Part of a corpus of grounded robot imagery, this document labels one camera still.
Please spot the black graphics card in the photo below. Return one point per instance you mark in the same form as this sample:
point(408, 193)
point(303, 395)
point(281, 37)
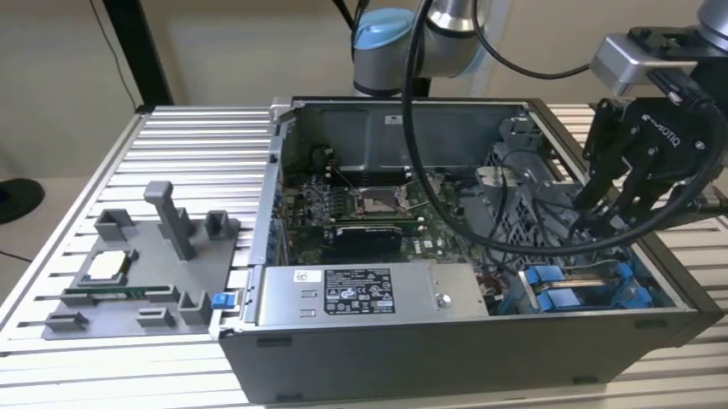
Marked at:
point(363, 245)

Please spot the blue case latch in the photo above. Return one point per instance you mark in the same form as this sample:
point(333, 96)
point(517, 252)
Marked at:
point(222, 300)

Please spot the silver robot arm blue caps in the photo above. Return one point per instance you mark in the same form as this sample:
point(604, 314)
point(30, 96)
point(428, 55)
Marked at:
point(386, 59)

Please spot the green motherboard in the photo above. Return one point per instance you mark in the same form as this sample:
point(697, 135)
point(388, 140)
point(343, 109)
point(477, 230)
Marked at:
point(449, 238)

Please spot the grey parts rack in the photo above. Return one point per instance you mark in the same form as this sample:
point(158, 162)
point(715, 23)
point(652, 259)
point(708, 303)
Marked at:
point(147, 272)

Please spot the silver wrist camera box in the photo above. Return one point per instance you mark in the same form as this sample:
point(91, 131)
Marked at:
point(625, 64)

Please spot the green RAM stick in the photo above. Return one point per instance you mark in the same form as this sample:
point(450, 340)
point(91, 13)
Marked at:
point(136, 292)

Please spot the grey disk bay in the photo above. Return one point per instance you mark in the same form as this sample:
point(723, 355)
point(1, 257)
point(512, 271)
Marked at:
point(592, 294)

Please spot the black round stand base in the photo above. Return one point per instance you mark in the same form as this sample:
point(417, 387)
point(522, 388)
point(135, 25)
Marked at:
point(18, 200)

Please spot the locking lever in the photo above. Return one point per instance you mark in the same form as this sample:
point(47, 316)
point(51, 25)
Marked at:
point(345, 178)

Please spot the dark grey PC case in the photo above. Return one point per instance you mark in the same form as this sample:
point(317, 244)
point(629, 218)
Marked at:
point(398, 362)

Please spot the silver CPU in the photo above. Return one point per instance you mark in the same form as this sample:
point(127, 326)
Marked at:
point(108, 265)

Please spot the CPU socket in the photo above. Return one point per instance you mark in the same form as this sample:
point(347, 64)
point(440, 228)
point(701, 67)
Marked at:
point(378, 202)

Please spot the black frame post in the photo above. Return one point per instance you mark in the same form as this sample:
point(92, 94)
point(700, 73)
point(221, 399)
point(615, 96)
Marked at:
point(139, 55)

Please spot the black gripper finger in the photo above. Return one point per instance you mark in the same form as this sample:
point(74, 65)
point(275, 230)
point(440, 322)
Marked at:
point(640, 187)
point(605, 140)

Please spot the silver power supply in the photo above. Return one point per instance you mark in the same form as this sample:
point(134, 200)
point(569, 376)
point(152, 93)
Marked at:
point(285, 298)

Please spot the grey perforated drive cage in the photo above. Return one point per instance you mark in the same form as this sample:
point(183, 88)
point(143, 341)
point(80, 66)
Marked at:
point(529, 213)

